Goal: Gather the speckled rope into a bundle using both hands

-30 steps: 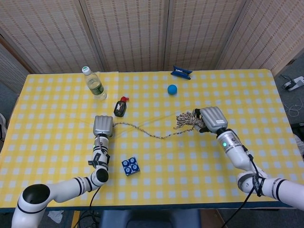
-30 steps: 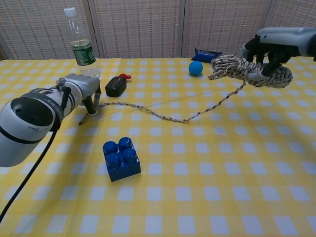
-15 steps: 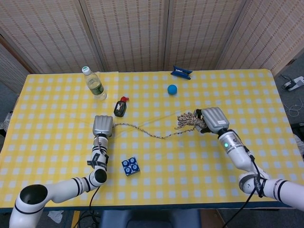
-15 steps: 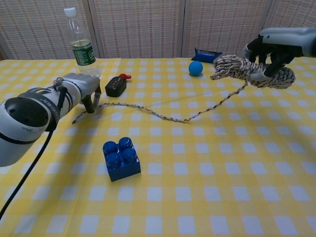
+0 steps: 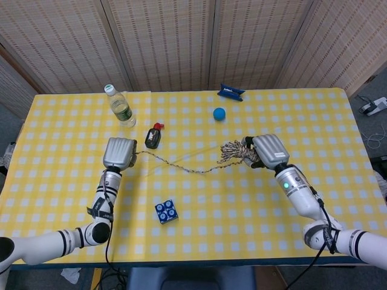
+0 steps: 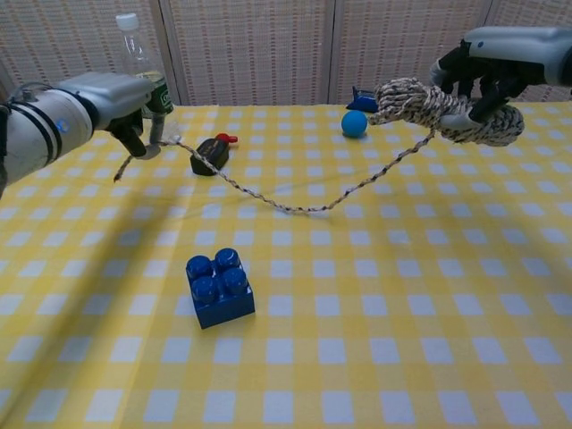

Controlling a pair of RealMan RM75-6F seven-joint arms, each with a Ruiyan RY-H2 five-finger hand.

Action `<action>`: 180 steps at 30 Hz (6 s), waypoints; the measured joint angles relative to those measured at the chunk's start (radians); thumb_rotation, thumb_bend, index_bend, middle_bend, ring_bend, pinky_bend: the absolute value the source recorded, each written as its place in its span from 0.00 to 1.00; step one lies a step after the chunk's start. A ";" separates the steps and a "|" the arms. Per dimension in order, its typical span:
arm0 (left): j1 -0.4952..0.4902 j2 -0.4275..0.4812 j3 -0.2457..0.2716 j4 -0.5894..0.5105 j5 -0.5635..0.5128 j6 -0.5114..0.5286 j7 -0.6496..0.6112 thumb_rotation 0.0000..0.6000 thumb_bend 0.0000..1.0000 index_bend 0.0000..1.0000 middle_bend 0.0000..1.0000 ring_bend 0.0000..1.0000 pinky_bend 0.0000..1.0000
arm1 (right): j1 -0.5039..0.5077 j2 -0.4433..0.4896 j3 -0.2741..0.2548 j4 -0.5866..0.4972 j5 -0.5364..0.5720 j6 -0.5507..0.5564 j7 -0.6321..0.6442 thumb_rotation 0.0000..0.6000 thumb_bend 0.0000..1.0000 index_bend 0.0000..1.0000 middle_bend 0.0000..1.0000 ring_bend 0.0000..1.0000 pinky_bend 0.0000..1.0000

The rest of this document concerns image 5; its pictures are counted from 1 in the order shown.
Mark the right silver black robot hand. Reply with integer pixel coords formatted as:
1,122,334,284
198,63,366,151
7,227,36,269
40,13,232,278
241,134,290,170

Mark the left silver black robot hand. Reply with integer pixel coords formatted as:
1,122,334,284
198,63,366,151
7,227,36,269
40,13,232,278
102,137,138,173

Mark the speckled braided rope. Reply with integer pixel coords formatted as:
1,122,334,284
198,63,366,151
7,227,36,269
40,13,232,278
134,138,261,175

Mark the small black bottle red cap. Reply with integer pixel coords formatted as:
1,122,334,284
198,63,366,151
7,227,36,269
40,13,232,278
145,122,166,149

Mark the clear plastic water bottle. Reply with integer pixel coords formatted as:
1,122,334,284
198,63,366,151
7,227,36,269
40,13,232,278
103,84,137,127

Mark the blue ball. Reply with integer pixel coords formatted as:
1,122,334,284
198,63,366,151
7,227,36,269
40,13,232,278
212,107,227,122

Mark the blue clip case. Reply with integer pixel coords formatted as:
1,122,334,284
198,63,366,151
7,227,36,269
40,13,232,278
216,83,245,103

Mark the blue building brick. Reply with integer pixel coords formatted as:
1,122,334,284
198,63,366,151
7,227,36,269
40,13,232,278
154,199,180,226

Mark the yellow checkered tablecloth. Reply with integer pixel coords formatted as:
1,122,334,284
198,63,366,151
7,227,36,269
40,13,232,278
0,87,387,266

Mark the black floor case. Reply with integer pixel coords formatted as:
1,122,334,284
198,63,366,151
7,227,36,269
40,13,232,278
370,156,387,175

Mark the white power strip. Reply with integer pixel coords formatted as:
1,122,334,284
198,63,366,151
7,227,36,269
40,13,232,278
358,95,387,116

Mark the pale crumpled cloth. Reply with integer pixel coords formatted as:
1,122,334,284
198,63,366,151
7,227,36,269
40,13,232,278
374,170,387,200

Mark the bamboo folding screen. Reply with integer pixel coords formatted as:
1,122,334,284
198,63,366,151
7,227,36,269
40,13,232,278
0,0,387,97

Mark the dark blue table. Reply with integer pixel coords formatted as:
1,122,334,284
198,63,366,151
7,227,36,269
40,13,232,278
11,256,368,269

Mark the crumpled white paper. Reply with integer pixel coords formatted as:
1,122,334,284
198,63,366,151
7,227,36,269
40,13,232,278
60,267,82,285

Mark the dark blue chair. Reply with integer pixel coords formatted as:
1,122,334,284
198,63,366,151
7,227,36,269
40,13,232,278
126,265,256,290

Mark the thin white floor cable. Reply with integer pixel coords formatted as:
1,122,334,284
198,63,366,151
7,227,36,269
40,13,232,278
365,122,387,149

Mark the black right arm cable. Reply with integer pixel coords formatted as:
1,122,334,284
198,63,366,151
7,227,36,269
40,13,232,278
285,181,342,290

